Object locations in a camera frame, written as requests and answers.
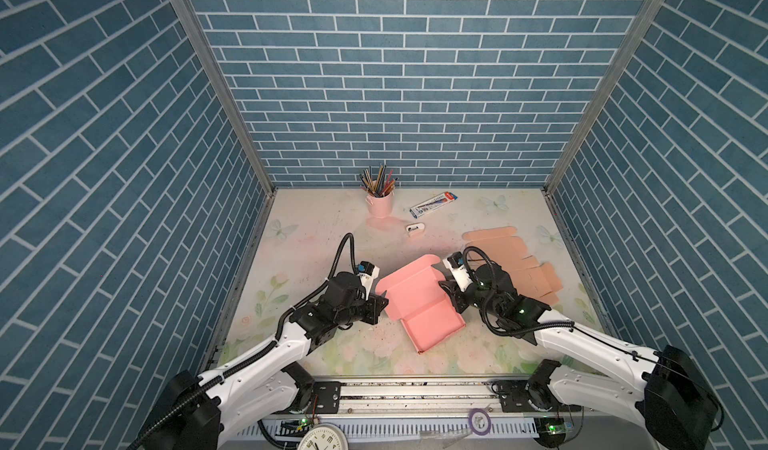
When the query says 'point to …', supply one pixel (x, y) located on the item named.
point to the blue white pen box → (432, 204)
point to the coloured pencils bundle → (383, 185)
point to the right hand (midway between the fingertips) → (440, 277)
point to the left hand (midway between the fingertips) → (389, 303)
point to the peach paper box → (530, 277)
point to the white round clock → (325, 436)
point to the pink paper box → (414, 296)
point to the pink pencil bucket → (379, 207)
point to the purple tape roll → (489, 419)
